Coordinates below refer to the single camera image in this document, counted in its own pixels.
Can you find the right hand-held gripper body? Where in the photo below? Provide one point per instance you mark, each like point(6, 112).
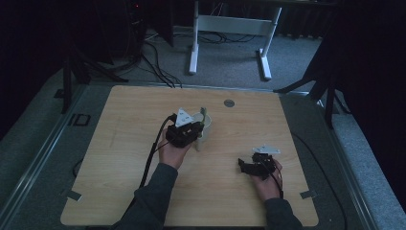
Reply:
point(263, 163)

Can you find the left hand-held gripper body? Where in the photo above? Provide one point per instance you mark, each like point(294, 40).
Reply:
point(180, 134)

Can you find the white cup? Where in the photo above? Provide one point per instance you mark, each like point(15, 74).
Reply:
point(202, 140)

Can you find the green stick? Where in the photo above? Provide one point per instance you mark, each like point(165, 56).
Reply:
point(203, 113)

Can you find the person's left hand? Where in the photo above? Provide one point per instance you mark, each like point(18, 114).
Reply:
point(172, 155)

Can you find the person's right hand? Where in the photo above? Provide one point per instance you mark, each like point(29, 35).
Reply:
point(266, 187)

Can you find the grey round table grommet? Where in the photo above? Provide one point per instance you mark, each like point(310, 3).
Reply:
point(229, 103)

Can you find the grey tape piece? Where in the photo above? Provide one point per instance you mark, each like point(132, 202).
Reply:
point(308, 194)
point(72, 195)

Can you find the black tripod stand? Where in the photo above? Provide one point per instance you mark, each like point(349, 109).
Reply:
point(72, 76)
point(322, 86)

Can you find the black floor tape marks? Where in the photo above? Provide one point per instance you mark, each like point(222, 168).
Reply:
point(79, 119)

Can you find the white desk frame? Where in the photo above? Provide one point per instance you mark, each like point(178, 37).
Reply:
point(234, 25)

